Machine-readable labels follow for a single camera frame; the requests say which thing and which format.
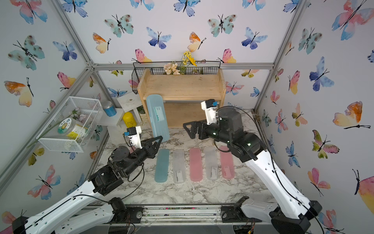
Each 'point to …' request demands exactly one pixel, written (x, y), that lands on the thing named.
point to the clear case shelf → (179, 166)
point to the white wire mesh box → (86, 110)
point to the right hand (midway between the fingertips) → (192, 122)
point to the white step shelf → (105, 120)
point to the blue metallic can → (109, 108)
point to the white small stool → (128, 103)
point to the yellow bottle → (129, 120)
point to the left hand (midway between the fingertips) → (161, 137)
